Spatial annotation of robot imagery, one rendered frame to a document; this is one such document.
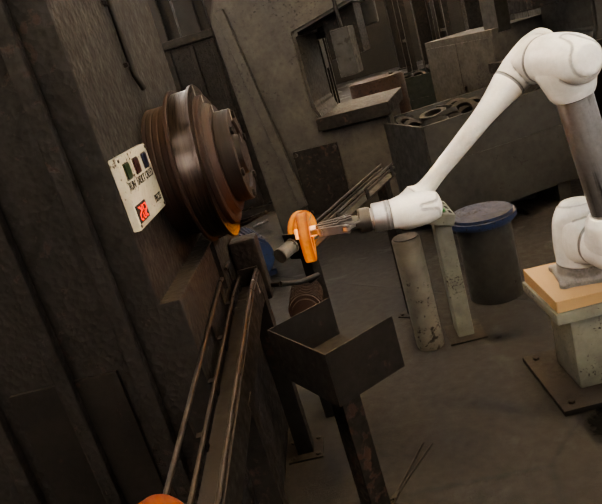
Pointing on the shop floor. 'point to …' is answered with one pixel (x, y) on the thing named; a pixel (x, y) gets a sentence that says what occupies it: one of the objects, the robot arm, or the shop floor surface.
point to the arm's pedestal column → (589, 363)
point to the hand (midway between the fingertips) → (305, 232)
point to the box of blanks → (486, 150)
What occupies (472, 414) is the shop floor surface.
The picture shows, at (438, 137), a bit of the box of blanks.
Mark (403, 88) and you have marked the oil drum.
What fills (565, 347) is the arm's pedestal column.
